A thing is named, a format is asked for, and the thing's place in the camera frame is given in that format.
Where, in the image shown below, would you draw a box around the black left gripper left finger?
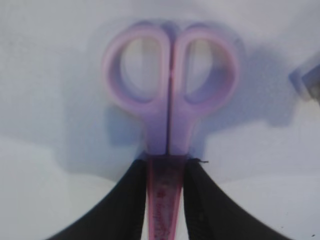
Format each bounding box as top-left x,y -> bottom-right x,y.
50,159 -> 147,240

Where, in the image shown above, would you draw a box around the gold glitter marker pen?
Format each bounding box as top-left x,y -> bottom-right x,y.
289,64 -> 320,103

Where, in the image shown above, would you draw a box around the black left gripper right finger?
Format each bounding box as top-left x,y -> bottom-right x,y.
183,158 -> 287,240

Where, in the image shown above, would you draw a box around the pink scissors with sheath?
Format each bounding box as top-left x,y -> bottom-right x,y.
101,25 -> 240,240

